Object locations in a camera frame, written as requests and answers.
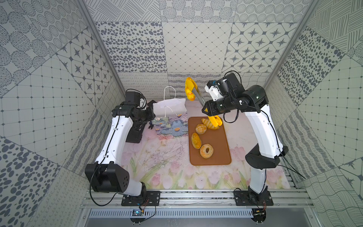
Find ring donut bread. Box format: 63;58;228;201
199;144;214;159

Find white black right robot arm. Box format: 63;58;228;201
202;81;285;196

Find yellow steel food tongs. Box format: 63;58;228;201
185;77;223;127

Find controller board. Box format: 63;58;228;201
130;209;146;224
251;209;267;224

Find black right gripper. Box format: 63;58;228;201
202;95;237;117

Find right controller board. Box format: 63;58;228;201
251;209;267;224

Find floral paper gift bag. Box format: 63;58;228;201
152;96;188;140

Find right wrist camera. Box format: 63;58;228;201
204;71;242;101

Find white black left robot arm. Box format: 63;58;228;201
85;103;155;197

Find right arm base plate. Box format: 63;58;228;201
233;190;274;207

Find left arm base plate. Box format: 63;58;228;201
122;191;161;207

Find left controller board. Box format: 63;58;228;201
130;209;146;224

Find oval green-topped bread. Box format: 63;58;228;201
191;132;202;149

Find round bun bread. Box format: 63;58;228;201
195;124;207;135

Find striped croissant bread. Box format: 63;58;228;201
201;118;219;130

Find brown serving tray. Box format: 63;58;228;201
188;117;232;166

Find aluminium mounting rail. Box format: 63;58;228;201
80;189;314;209

